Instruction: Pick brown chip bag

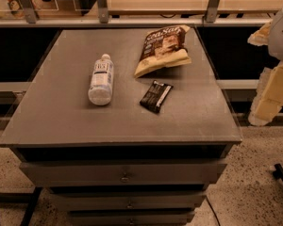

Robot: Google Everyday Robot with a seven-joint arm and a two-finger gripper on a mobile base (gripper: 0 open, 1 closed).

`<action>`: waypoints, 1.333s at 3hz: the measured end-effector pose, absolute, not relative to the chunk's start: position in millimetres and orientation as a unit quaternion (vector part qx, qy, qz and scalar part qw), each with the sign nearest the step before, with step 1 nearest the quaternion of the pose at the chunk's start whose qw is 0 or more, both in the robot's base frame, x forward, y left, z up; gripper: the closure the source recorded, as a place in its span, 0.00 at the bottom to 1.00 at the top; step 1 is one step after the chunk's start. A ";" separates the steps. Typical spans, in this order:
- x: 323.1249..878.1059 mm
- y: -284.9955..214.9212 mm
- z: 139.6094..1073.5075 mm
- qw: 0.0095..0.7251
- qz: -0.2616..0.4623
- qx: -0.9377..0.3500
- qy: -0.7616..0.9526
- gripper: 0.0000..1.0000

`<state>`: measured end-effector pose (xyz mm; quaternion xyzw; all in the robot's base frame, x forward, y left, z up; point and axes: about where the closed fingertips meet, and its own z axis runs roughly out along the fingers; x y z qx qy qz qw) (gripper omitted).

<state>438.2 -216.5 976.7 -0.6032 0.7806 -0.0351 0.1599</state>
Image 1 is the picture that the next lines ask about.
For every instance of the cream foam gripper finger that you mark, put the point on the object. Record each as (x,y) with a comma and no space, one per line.
(261,36)
(269,99)

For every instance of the brown sea salt chip bag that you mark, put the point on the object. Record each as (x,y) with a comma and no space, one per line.
(163,48)

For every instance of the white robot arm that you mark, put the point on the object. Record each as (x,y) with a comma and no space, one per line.
(275,43)

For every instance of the black snack bar wrapper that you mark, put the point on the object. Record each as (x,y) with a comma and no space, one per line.
(154,97)

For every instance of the clear plastic water bottle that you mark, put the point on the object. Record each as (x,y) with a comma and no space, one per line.
(101,85)

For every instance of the grey drawer cabinet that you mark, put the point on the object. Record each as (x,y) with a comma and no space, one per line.
(120,164)

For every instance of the wooden shelf with metal posts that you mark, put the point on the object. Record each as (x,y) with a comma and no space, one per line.
(118,13)

